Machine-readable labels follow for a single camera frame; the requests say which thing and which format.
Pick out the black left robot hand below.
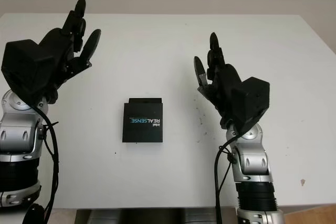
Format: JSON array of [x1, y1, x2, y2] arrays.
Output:
[[36, 0, 102, 104]]

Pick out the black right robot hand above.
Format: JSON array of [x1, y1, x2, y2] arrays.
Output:
[[193, 32, 242, 130]]

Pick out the black RealSense box lid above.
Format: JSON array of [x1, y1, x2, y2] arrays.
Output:
[[121, 102, 165, 144]]

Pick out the dark grey robot torso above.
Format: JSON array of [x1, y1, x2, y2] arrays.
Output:
[[76, 209, 237, 224]]

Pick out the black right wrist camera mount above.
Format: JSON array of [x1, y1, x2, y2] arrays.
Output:
[[230, 76, 271, 134]]

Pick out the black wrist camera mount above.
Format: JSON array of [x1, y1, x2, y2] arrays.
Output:
[[230, 76, 271, 134], [1, 39, 55, 104]]

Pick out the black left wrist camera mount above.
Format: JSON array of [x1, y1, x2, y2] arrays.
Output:
[[1, 39, 55, 104]]

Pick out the black camera box base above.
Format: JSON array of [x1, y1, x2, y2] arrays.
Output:
[[128, 97, 162, 104]]

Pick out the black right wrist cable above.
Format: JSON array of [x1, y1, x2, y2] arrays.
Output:
[[214, 134, 237, 224]]

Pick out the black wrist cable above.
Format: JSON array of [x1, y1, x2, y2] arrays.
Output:
[[214, 134, 237, 224], [31, 103, 60, 224]]

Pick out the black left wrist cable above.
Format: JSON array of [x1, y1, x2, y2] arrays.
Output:
[[31, 103, 60, 224]]

